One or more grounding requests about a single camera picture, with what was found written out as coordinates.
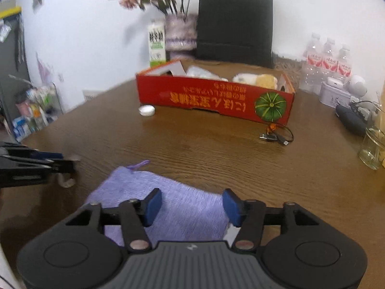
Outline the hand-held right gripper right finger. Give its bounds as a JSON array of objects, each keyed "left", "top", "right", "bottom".
[{"left": 223, "top": 188, "right": 321, "bottom": 253}]

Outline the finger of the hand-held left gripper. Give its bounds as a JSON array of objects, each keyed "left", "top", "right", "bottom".
[
  {"left": 0, "top": 157, "right": 76, "bottom": 175},
  {"left": 0, "top": 141, "right": 64, "bottom": 160}
]

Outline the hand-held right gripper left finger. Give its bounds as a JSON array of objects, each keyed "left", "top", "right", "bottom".
[{"left": 64, "top": 188, "right": 163, "bottom": 253}]

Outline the small clear plastic piece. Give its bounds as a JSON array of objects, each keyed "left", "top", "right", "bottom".
[{"left": 56, "top": 154, "right": 82, "bottom": 188}]

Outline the purple knitted pouch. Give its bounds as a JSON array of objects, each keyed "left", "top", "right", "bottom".
[{"left": 86, "top": 160, "right": 238, "bottom": 247}]

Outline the red cardboard box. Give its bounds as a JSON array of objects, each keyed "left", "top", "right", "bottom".
[{"left": 135, "top": 59, "right": 297, "bottom": 126}]

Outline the white plush toy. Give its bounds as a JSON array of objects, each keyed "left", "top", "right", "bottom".
[{"left": 232, "top": 73, "right": 259, "bottom": 85}]

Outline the yellow plush toy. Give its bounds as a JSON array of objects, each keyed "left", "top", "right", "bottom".
[{"left": 256, "top": 74, "right": 278, "bottom": 90}]

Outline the translucent plastic jar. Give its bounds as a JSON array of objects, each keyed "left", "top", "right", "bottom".
[{"left": 185, "top": 65, "right": 229, "bottom": 82}]

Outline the metal storage rack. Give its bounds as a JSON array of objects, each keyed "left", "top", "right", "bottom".
[{"left": 12, "top": 83, "right": 65, "bottom": 140}]

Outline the pink bin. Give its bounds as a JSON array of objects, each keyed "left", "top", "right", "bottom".
[{"left": 15, "top": 98, "right": 31, "bottom": 116}]

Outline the grey refrigerator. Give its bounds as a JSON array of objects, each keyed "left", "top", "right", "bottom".
[{"left": 0, "top": 12, "right": 32, "bottom": 133}]

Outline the clear glass beaker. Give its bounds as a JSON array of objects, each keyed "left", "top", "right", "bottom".
[{"left": 358, "top": 101, "right": 385, "bottom": 171}]

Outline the black handheld appliance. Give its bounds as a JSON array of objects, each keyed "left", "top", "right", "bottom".
[{"left": 335, "top": 104, "right": 369, "bottom": 136}]

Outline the yellow black box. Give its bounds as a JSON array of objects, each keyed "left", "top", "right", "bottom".
[{"left": 0, "top": 6, "right": 22, "bottom": 19}]

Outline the white metal tin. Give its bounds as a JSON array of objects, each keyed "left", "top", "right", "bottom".
[{"left": 319, "top": 81, "right": 354, "bottom": 109}]

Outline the glass jar of grains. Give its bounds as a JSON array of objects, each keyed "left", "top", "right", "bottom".
[{"left": 272, "top": 55, "right": 304, "bottom": 88}]

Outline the white green milk carton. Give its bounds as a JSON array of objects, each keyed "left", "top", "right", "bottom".
[{"left": 147, "top": 21, "right": 167, "bottom": 68}]

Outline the white earbud case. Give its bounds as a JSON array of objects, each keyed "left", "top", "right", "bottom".
[{"left": 326, "top": 77, "right": 348, "bottom": 89}]

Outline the purple white ribbed vase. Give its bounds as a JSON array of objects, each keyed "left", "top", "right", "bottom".
[{"left": 165, "top": 13, "right": 197, "bottom": 51}]

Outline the black paper bag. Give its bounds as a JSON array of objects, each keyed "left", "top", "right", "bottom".
[{"left": 195, "top": 0, "right": 275, "bottom": 68}]

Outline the white wall panel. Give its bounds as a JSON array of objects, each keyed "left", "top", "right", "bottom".
[{"left": 82, "top": 90, "right": 104, "bottom": 103}]

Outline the black usb cable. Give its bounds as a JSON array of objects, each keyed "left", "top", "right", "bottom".
[{"left": 259, "top": 122, "right": 295, "bottom": 146}]

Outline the purple flower wall sticker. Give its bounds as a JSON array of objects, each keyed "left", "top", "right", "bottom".
[{"left": 35, "top": 53, "right": 56, "bottom": 85}]

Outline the white round camera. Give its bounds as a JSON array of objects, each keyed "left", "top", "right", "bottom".
[{"left": 346, "top": 75, "right": 368, "bottom": 98}]

